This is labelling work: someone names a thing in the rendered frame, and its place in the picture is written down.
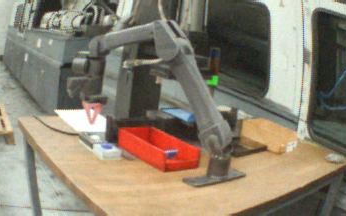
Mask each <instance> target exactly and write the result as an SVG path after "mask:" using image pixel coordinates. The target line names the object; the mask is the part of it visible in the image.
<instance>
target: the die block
mask: <svg viewBox="0 0 346 216"><path fill-rule="evenodd" d="M147 117H151V118H154V117H152V116H149V115H147ZM192 123H193V124H194V127H192V128H187V130H185V129H184V128H182V127H180V126H177V124H175V121H162V120H159V119H157V118H154V127H153V128H154V129H157V130H159V131H161V132H164V133H166V134H169V135H171V136H173V137H175V139H177V140H178V135H182V136H184V137H187V138H189V139H191V141H193V140H194V142H196V141H201V140H200V138H199V136H198V134H199V133H200V131H199V129H198V125H197V123H195V121H193V122H192Z"/></svg>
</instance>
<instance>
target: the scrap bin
mask: <svg viewBox="0 0 346 216"><path fill-rule="evenodd" d="M118 136H119V139H118V146H119V147H121V149H123V150H125V151H126V152H128V153H130V154H132V155H133V156H135V157H137V158H139V159H140V160H143V161H144V162H145V163H146V164H148V165H150V166H152V167H153V168H155V169H157V170H159V171H161V172H165V173H170V172H178V171H187V170H191V169H195V168H198V165H199V158H200V157H201V150H200V149H198V148H196V147H193V146H191V145H189V144H187V143H185V142H182V141H180V140H177V139H175V137H173V136H171V135H169V134H166V133H164V132H161V131H159V130H157V129H154V128H152V127H146V126H139V127H122V128H119V129H118ZM173 150H178V152H177V153H176V155H175V156H174V158H171V159H167V156H168V153H167V152H165V151H173Z"/></svg>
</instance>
